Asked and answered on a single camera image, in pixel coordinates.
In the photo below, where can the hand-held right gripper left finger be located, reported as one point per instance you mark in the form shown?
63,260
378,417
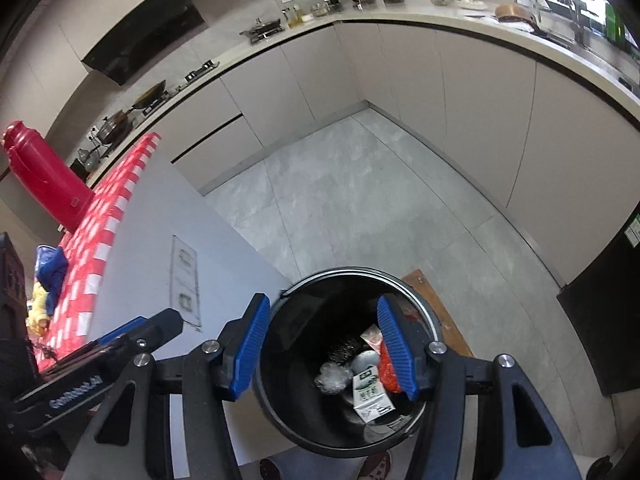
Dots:
250,345

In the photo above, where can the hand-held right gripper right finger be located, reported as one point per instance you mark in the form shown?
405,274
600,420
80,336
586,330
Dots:
397,345

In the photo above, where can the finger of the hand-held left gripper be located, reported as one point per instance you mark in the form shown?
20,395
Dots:
120,331
160,325

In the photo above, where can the white paper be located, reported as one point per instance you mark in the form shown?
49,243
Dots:
372,336

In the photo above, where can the orange plastic bag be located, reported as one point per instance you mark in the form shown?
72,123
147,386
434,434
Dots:
387,370

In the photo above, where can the blue lid plastic cup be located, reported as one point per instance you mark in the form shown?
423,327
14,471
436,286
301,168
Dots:
365,361

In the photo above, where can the milk carton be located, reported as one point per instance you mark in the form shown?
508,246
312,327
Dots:
370,392

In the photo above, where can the black bucket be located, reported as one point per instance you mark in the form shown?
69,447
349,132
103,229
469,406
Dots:
300,310

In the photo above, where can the clear plastic wrap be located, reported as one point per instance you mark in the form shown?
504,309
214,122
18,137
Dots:
332,377

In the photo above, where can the yellow plastic bag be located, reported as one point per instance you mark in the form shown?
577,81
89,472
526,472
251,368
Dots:
37,310

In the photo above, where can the dark blue cloth bag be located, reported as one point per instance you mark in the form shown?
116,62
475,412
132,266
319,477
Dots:
50,265

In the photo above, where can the island socket panel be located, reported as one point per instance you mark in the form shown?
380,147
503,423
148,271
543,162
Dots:
186,285

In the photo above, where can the wooden stool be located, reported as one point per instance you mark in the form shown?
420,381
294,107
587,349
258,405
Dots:
440,310

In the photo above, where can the white kitchen island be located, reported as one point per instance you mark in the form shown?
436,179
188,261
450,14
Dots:
150,240

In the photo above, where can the dark ribbed object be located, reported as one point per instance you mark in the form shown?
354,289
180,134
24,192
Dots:
12,300

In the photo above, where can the red checkered tablecloth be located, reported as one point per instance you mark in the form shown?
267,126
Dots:
100,220

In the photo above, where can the person's right shoe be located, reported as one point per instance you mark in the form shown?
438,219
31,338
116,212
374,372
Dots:
377,466

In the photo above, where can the person's shoe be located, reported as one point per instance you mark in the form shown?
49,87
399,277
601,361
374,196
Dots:
272,469
377,466

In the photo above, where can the person's left shoe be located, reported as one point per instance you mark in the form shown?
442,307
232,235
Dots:
272,469

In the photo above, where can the red thermos flask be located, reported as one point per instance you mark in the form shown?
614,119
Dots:
45,175

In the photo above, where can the dark frying pan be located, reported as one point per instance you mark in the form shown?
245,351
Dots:
115,127

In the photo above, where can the black dishwasher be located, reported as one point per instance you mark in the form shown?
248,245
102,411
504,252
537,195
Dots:
605,310

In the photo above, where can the wok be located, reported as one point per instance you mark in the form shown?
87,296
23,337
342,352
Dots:
150,96

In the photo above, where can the beige base cabinets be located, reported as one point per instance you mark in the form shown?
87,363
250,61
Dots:
450,110

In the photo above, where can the gas stove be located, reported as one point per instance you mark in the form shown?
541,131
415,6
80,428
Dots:
200,71

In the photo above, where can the black range hood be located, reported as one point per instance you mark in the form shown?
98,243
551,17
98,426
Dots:
145,35

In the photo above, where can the steel pot with lid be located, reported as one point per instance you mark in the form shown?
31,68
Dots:
262,27

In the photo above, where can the yellow oil bottle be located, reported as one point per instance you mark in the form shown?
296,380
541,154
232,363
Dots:
294,17

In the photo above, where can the white cloth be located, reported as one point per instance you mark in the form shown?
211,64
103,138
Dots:
470,2

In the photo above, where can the brown round pan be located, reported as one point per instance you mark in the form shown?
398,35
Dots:
515,12

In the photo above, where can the kitchen sink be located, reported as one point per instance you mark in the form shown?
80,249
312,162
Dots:
590,47

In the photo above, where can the kitchen faucet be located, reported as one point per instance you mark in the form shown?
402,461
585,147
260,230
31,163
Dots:
580,10

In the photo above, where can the green bottle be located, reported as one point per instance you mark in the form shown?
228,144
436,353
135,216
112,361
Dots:
615,25

